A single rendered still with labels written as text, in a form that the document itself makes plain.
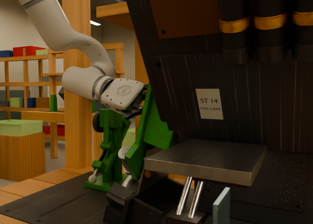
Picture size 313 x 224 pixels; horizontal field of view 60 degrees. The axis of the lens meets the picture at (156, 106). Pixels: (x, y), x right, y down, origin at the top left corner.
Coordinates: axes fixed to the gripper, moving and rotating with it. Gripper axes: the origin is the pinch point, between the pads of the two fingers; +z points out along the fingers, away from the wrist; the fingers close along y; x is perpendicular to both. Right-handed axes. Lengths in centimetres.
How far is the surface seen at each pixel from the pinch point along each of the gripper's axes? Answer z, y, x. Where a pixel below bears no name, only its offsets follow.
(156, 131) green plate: 7.1, -9.5, -4.9
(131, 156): 4.1, -16.7, -2.8
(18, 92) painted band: -709, 208, 480
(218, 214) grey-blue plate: 26.6, -21.4, -6.9
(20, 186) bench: -46, -32, 32
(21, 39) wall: -754, 332, 379
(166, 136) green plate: 9.8, -9.8, -4.6
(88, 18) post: -60, 39, 8
